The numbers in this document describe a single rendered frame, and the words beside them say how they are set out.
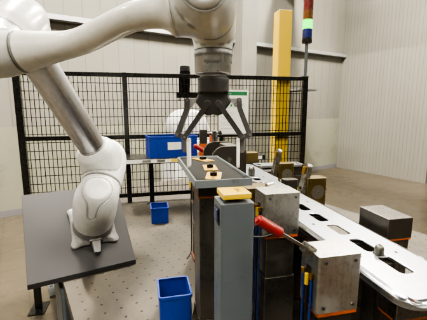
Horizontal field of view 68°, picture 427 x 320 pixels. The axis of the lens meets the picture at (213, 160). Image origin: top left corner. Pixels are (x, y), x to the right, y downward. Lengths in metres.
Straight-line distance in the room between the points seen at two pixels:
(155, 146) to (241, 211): 1.33
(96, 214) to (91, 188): 0.09
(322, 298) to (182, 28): 0.56
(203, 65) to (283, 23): 1.72
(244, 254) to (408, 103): 6.29
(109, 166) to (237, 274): 0.78
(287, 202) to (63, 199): 0.99
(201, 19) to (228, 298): 0.54
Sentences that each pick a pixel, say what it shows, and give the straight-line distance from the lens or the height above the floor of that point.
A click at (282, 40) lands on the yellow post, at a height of 1.80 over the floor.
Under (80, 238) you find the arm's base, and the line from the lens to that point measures 1.39.
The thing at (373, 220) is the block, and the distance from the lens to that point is 1.05.
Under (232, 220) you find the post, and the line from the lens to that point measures 0.65.
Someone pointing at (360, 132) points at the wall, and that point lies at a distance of 7.30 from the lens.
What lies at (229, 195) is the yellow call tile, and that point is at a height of 1.16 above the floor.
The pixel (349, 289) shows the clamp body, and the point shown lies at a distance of 0.70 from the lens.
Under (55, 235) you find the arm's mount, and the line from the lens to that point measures 1.42.
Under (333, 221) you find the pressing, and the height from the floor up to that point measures 1.00.
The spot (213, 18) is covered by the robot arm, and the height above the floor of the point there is 1.48.
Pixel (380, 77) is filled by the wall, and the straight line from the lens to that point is 7.12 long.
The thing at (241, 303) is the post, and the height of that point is 0.92.
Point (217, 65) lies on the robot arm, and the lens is 0.74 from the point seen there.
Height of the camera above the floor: 1.33
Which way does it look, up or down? 9 degrees down
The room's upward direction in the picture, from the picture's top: straight up
